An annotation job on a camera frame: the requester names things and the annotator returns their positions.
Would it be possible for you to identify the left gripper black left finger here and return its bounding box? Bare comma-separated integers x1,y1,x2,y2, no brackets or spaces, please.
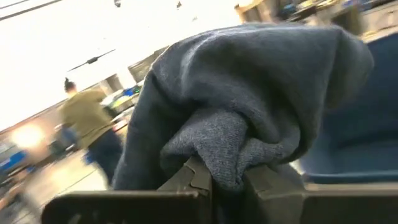
41,156,213,224

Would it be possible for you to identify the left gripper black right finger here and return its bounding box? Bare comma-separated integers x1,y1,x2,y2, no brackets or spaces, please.
243,164,398,224

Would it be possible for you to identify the blue-grey knit cloth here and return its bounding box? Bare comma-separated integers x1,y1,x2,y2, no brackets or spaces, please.
112,22,375,224

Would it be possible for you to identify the navy white striped fabric bin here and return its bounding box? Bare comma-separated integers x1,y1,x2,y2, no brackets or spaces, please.
298,32,398,185

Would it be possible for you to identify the person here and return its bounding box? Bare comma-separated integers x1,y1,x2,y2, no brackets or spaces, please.
58,77,124,186

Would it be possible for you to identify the grey cabinet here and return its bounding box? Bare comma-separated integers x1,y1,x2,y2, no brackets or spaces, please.
127,45,170,83

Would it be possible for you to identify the cluttered wooden workbench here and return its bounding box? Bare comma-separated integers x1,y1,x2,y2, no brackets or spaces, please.
234,0,398,43

